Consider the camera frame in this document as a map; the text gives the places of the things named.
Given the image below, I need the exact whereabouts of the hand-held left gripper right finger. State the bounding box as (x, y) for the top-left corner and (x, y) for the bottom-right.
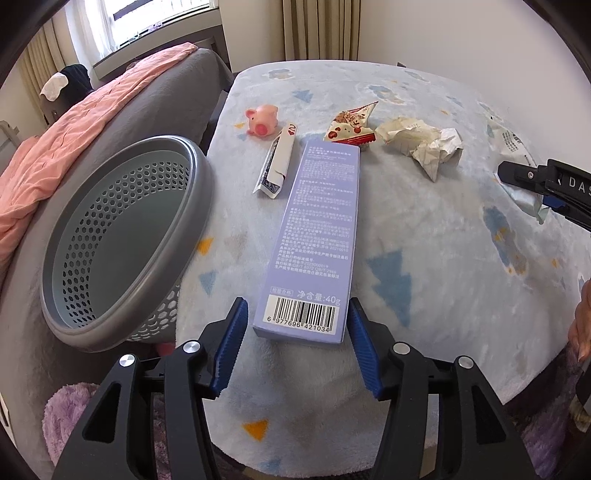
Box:
(347, 298), (536, 480)

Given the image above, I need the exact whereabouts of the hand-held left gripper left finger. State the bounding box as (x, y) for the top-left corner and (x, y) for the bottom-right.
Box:
(51, 296), (249, 480)

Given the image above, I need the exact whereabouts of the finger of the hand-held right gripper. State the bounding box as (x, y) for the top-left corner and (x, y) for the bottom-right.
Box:
(542, 196), (591, 232)
(498, 161), (550, 191)

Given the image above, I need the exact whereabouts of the white and blue wipes pack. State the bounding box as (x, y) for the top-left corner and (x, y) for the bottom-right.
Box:
(485, 115), (550, 224)

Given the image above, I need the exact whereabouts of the beige paper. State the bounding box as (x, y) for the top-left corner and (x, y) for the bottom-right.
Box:
(375, 115), (463, 183)

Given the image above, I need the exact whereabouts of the long purple cardboard box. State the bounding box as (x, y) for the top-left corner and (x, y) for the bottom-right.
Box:
(252, 137), (361, 344)

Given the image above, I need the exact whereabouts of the grey perforated plastic basket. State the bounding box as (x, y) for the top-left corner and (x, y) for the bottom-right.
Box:
(39, 135), (214, 354)

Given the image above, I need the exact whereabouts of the red cartoon snack wrapper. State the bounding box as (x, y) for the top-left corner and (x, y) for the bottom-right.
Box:
(323, 100), (379, 152)

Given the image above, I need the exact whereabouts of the narrow white and black packet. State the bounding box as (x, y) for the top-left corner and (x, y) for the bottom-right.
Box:
(252, 122), (296, 200)

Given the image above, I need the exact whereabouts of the person's right hand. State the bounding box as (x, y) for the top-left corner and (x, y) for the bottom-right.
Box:
(567, 277), (591, 363)

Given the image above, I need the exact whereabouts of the light blue printed blanket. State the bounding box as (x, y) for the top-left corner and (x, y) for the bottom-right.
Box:
(178, 60), (591, 467)

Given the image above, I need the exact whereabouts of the purple fluffy rug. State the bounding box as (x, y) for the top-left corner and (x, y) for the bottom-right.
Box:
(42, 369), (583, 480)

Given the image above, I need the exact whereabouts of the pink pig toy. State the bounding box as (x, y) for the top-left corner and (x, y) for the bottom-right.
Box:
(245, 104), (279, 138)

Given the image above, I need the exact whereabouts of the beige curtain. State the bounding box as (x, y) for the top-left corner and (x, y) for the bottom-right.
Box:
(18, 18), (77, 100)
(281, 0), (362, 63)

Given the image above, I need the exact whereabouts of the grey bed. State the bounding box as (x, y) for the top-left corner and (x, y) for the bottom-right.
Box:
(0, 46), (236, 416)

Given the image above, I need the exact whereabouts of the pink quilt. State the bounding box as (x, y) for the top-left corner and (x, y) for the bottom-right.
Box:
(0, 41), (200, 245)

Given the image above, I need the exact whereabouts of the grey headboard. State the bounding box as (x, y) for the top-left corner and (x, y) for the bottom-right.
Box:
(0, 120), (21, 153)

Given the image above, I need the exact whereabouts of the grey window sill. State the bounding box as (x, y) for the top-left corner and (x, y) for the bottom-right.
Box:
(92, 21), (232, 81)

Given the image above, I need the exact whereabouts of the dark chair with black garment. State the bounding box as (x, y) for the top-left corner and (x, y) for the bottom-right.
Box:
(41, 65), (93, 125)

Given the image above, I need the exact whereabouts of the white cloth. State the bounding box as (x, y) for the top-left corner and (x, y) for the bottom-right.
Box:
(39, 73), (69, 100)

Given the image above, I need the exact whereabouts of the window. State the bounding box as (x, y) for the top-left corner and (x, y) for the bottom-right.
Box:
(90, 0), (222, 47)

